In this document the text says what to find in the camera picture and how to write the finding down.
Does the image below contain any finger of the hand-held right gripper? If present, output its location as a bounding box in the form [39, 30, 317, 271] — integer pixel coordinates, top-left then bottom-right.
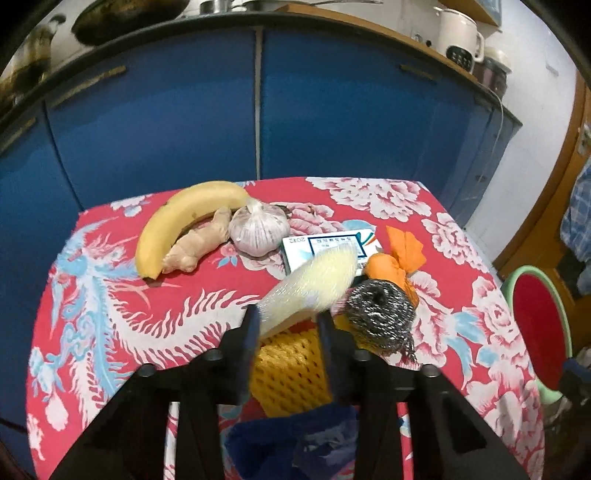
[561, 356, 591, 407]

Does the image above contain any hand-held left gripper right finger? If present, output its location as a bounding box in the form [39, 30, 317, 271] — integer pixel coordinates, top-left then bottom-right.
[316, 313, 532, 480]

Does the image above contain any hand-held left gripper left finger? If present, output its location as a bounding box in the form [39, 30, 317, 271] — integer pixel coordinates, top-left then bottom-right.
[48, 305, 264, 480]

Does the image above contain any yellow foam fruit net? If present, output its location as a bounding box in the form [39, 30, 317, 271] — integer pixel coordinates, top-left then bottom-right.
[252, 323, 334, 417]

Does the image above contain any red bin with green rim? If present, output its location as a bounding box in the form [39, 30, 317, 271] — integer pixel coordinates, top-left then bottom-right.
[502, 265, 574, 406]

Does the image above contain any steel wool scourer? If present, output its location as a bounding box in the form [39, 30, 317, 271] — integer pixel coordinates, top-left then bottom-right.
[342, 281, 417, 367]

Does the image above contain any pale yellow mesh sponge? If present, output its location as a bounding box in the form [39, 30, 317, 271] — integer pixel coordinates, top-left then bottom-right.
[259, 244, 362, 340]

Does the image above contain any dark blue cloth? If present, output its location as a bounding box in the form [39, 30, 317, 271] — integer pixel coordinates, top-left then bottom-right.
[225, 405, 362, 480]

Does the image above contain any knotted orange plastic bag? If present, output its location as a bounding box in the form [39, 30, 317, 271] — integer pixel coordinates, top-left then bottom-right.
[364, 225, 426, 311]

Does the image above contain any white cardboard box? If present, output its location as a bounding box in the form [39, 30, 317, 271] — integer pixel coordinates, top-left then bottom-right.
[281, 228, 384, 278]

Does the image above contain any red floral tablecloth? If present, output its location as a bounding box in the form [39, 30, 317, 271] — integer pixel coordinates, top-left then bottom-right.
[25, 176, 546, 480]

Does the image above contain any ginger root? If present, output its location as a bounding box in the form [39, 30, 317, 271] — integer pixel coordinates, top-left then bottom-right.
[161, 208, 232, 274]

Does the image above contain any garlic bulb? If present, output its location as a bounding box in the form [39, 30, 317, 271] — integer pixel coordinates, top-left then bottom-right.
[229, 198, 290, 257]

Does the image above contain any blue plaid shirt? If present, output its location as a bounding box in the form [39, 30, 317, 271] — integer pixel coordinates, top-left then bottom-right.
[558, 157, 591, 296]

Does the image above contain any yellow banana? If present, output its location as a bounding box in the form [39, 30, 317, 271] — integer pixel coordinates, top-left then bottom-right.
[135, 181, 253, 280]

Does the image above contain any wooden door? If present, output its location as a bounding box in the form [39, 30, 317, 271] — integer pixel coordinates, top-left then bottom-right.
[493, 69, 591, 280]

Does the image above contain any blue kitchen cabinet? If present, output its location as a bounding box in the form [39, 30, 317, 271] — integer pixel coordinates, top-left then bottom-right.
[0, 11, 525, 241]

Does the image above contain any dark rice cooker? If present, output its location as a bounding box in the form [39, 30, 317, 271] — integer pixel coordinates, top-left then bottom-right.
[473, 46, 514, 94]

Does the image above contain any dark wok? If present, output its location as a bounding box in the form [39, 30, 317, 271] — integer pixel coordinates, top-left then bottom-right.
[71, 0, 191, 47]

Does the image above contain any steel steamer pot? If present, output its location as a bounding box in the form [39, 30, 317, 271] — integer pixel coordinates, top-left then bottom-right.
[0, 14, 68, 95]

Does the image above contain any white power cable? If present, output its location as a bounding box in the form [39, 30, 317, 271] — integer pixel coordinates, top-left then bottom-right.
[488, 87, 506, 144]

